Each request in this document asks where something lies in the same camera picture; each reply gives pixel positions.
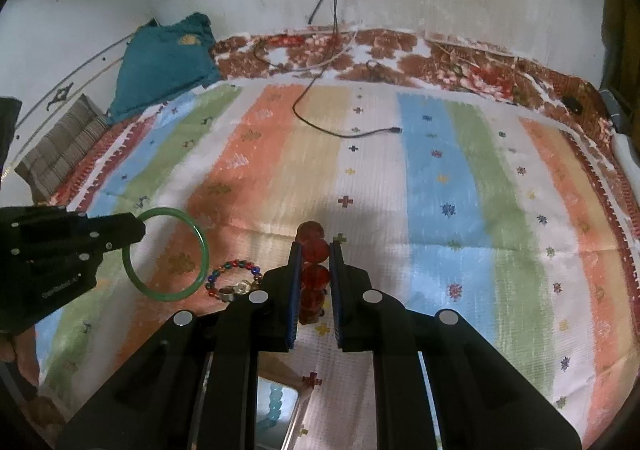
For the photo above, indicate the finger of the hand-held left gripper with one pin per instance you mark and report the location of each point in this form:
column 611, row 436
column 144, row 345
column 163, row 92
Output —
column 117, row 230

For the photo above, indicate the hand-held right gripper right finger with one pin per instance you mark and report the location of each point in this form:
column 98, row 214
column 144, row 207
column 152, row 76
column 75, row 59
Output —
column 338, row 297

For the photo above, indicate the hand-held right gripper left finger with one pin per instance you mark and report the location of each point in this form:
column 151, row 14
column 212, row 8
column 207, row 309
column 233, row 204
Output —
column 294, row 297

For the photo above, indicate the green jade bangle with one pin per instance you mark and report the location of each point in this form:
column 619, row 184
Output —
column 204, row 255

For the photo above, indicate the metal jewelry box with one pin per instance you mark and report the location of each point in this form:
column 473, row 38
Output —
column 295, row 425

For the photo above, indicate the person's left hand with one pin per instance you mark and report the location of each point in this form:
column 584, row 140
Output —
column 22, row 355

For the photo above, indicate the grey striped cushion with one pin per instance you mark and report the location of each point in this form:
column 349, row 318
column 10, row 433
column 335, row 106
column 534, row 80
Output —
column 60, row 145

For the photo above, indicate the striped pastel bedsheet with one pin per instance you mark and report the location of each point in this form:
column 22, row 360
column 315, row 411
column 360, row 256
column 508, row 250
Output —
column 435, row 230

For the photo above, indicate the teal pillow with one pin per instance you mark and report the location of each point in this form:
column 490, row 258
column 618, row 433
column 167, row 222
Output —
column 160, row 65

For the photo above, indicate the small black object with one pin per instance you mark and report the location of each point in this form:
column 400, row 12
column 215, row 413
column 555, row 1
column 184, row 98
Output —
column 572, row 104

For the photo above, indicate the white plastic object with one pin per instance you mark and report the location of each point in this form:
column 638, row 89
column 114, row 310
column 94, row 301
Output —
column 622, row 140

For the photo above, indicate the wooden furniture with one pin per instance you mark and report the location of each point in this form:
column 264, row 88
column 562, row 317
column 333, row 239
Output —
column 622, row 30

